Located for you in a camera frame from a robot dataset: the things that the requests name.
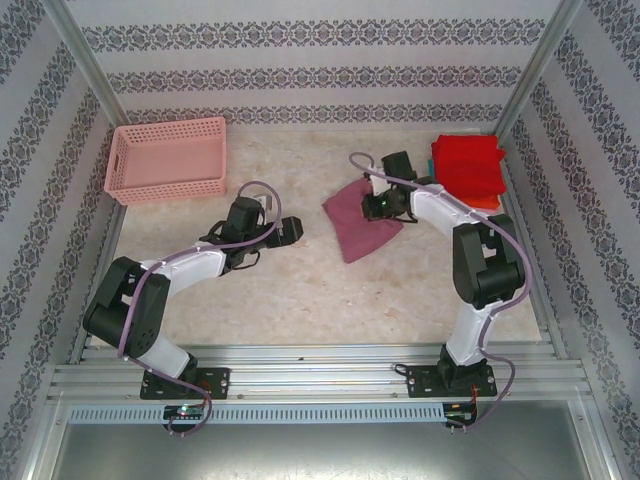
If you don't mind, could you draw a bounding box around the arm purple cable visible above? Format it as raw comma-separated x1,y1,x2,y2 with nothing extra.
348,151,531,435
118,180,281,435

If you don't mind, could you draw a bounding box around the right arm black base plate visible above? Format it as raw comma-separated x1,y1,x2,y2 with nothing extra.
404,363,499,400

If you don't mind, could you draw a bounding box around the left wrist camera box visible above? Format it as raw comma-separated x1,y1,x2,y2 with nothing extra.
227,193,275,239

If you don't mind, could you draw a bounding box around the maroon printed t-shirt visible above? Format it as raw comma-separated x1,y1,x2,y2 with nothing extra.
322,178,405,265

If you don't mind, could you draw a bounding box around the aluminium frame post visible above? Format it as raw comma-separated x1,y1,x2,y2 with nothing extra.
494,0,586,146
39,0,144,154

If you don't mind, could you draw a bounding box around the aluminium side rail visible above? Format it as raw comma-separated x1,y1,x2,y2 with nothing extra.
499,144,571,359
67,142,144,364

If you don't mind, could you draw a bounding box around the orange folded t-shirt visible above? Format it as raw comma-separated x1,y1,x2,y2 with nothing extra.
462,193,501,211

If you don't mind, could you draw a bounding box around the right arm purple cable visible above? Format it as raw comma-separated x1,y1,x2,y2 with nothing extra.
348,151,531,435

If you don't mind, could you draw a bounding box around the aluminium mounting rail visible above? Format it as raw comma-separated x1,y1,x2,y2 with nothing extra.
47,342,594,401

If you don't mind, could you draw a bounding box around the red folded t-shirt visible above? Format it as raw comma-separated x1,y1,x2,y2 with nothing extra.
430,133,507,201

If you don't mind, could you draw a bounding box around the grey metal sheet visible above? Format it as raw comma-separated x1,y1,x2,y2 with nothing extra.
29,394,614,480

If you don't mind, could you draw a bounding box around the pink plastic basket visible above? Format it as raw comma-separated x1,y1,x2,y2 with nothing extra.
103,116,230,206

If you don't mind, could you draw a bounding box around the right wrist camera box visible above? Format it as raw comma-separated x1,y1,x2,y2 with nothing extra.
367,152,417,194

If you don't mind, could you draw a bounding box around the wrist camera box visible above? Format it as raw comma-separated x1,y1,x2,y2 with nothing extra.
227,193,275,239
367,152,417,194

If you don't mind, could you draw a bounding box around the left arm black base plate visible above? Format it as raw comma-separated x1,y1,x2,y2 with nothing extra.
138,367,232,401

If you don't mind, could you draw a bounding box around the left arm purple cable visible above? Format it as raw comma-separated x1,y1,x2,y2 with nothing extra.
118,180,281,435

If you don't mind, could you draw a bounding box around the grey slotted cable duct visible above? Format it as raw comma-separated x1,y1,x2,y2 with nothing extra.
67,403,446,424

